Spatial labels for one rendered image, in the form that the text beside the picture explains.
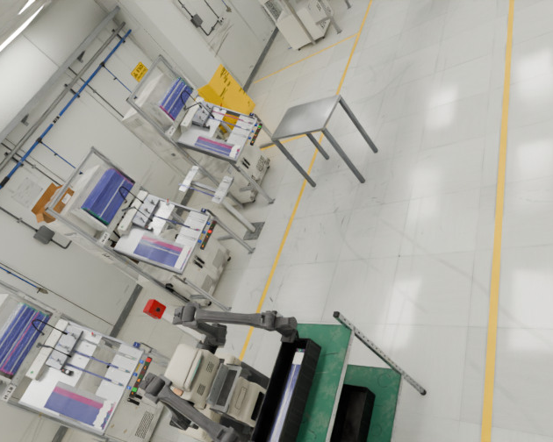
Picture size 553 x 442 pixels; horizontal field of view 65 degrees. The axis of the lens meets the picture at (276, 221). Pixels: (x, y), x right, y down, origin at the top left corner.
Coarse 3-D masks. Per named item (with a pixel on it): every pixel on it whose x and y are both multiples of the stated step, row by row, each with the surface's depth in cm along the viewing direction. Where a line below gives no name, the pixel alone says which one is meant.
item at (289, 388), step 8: (296, 352) 222; (304, 352) 218; (296, 360) 218; (296, 368) 215; (288, 376) 215; (296, 376) 212; (288, 384) 212; (288, 392) 210; (288, 400) 207; (280, 408) 207; (280, 416) 204; (280, 424) 201; (272, 432) 201; (280, 432) 199; (272, 440) 199
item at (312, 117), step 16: (336, 96) 411; (288, 112) 454; (304, 112) 432; (320, 112) 411; (352, 112) 424; (288, 128) 432; (304, 128) 412; (320, 128) 394; (336, 144) 406; (368, 144) 448; (304, 176) 476
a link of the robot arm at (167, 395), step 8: (160, 376) 189; (168, 384) 188; (160, 392) 185; (168, 392) 185; (152, 400) 184; (160, 400) 186; (168, 400) 183; (176, 400) 183; (176, 408) 182; (184, 408) 182; (192, 408) 182; (184, 416) 183; (192, 416) 180; (200, 416) 181; (200, 424) 179; (208, 424) 179; (216, 424) 179; (208, 432) 177; (216, 432) 177; (224, 432) 178; (232, 432) 178; (216, 440) 176; (224, 440) 176; (232, 440) 177
